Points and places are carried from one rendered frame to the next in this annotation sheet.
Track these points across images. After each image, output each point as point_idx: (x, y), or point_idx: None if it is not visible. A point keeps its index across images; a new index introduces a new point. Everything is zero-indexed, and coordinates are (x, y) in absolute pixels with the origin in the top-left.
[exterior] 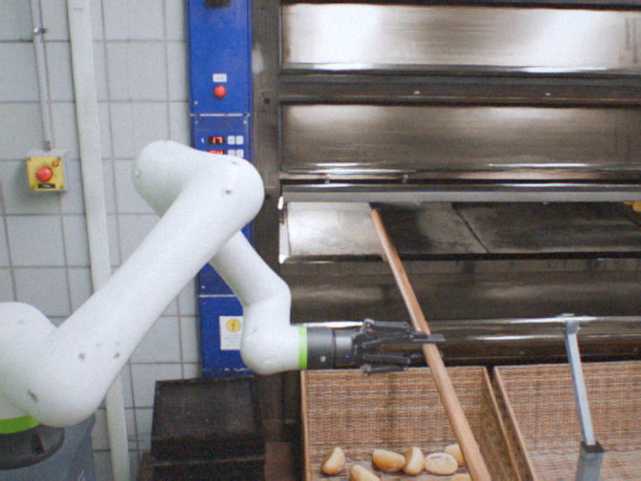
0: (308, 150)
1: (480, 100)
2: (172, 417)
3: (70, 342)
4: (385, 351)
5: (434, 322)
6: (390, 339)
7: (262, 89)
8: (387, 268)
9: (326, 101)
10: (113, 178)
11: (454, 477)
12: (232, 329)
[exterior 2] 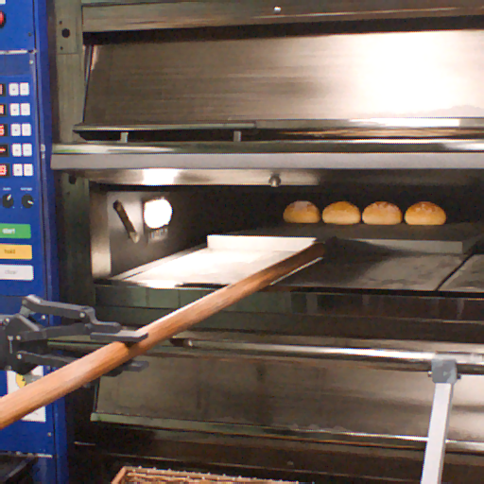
0: (122, 105)
1: (378, 16)
2: None
3: None
4: (63, 355)
5: (204, 342)
6: (58, 329)
7: (60, 16)
8: (251, 302)
9: (155, 34)
10: None
11: None
12: (24, 387)
